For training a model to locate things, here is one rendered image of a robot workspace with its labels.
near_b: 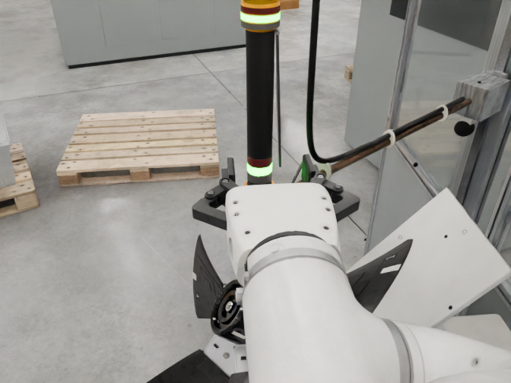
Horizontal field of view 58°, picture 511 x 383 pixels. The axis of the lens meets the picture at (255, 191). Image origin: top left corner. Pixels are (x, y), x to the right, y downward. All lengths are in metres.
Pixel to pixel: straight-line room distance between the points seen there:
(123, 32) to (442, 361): 5.96
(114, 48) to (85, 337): 4.28
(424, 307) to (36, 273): 2.45
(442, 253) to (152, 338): 1.77
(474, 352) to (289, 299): 0.12
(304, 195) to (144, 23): 5.79
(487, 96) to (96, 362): 2.04
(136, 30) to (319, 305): 5.94
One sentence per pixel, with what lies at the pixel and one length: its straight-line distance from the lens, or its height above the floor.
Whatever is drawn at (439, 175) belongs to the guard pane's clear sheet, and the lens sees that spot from 1.75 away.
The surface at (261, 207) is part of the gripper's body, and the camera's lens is 0.41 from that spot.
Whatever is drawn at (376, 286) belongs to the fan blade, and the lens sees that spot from 0.72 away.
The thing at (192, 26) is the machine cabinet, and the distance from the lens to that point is 6.32.
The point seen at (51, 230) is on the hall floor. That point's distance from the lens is 3.33.
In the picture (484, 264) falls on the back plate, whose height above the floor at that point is 1.34.
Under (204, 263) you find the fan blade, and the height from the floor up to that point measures 1.13.
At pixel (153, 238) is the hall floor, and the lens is 3.05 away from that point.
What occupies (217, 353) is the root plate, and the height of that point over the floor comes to 1.11.
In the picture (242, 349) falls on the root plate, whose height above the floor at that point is 1.18.
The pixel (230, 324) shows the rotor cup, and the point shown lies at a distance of 0.89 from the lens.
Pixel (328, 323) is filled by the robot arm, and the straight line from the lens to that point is 0.30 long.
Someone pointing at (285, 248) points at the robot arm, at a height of 1.69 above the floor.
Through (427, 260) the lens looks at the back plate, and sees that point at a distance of 1.01.
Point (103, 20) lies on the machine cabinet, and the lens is 6.10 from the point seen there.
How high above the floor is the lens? 1.92
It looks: 34 degrees down
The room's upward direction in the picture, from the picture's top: straight up
